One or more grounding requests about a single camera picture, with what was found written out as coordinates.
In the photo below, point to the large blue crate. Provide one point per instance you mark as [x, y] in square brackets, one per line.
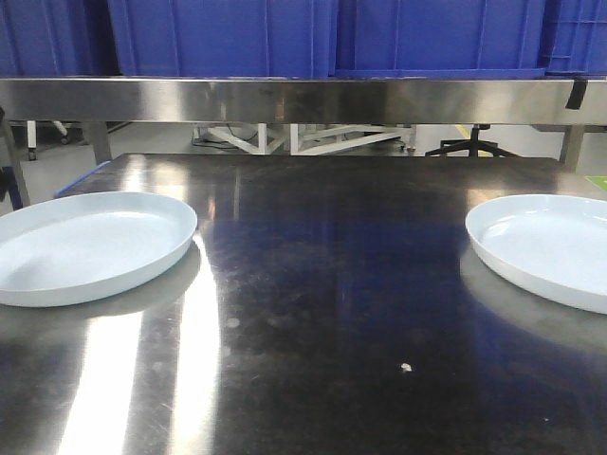
[57, 39]
[486, 40]
[222, 39]

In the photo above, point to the white round plate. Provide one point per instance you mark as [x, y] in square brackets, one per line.
[90, 246]
[553, 246]

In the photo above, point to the large blue crate right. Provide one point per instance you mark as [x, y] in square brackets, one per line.
[486, 40]

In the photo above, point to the black office chair base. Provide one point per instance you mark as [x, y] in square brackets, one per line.
[474, 145]

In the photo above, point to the white metal frame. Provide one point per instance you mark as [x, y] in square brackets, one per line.
[300, 139]

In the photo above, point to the large blue crate middle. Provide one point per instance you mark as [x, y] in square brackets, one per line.
[222, 39]

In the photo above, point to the large blue crate left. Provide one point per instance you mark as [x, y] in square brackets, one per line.
[57, 39]

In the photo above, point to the black tape strip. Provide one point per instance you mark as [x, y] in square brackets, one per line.
[577, 94]

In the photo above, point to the stainless steel shelf rail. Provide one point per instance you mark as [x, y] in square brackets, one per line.
[417, 101]

